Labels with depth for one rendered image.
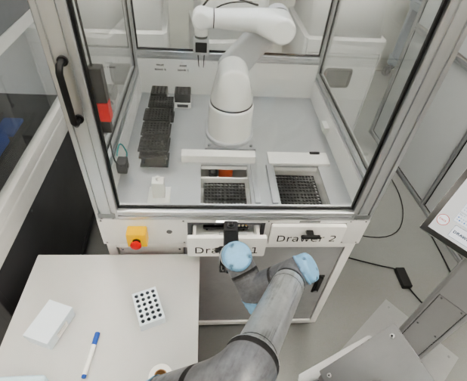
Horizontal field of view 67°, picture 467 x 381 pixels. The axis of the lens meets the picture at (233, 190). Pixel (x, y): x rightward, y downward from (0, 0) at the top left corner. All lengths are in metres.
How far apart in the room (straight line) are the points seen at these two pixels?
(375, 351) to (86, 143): 0.99
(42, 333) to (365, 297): 1.79
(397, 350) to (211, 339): 1.21
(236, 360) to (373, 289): 1.93
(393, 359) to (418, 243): 1.83
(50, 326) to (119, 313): 0.21
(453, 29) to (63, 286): 1.42
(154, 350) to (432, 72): 1.15
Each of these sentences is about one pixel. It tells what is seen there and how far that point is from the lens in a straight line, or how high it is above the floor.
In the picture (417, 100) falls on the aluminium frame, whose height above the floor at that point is 1.46.
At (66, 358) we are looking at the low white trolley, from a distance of 1.31.
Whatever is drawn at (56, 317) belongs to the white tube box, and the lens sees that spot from 1.32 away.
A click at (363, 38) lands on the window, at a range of 0.99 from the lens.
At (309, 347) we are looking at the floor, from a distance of 2.14.
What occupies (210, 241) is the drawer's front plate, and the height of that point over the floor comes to 0.91.
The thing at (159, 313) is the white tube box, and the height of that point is 0.80.
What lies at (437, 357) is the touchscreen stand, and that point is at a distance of 2.37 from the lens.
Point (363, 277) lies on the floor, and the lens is 2.48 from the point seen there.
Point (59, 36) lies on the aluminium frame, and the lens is 0.97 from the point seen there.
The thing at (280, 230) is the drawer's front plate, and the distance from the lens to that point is 1.34.
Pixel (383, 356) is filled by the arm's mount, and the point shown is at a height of 0.99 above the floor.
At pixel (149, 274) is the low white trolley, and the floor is 0.76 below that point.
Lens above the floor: 1.93
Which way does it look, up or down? 44 degrees down
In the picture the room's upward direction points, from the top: 5 degrees clockwise
